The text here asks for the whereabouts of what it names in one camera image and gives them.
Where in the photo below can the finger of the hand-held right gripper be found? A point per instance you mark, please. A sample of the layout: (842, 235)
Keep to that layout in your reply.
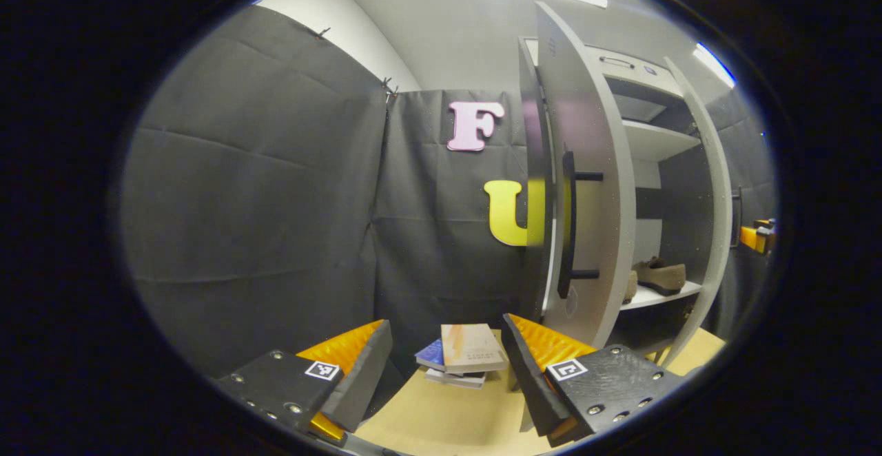
(750, 237)

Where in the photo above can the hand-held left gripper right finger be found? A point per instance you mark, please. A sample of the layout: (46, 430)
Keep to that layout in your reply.
(527, 380)

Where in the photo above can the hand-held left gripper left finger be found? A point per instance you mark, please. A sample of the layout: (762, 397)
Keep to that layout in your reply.
(362, 380)

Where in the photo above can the grey shoe cabinet door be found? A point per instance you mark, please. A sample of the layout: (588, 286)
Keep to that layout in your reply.
(610, 235)
(716, 201)

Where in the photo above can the grey shoe cabinet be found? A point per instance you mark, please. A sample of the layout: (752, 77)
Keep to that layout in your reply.
(682, 222)

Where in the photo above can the brown fuzzy shoe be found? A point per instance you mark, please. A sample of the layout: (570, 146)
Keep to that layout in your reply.
(630, 287)
(665, 277)

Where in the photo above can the grey cabinet shelf board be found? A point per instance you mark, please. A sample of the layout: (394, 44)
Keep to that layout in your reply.
(654, 140)
(648, 299)

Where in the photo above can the white book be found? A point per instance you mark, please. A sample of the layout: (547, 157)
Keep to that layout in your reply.
(455, 378)

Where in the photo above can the blue book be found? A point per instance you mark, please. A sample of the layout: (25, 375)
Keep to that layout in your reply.
(431, 356)

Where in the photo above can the small ceiling light panel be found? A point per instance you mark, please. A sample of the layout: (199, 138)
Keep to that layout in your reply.
(713, 65)

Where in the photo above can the black backdrop cloth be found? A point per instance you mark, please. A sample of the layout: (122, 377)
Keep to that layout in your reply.
(262, 201)

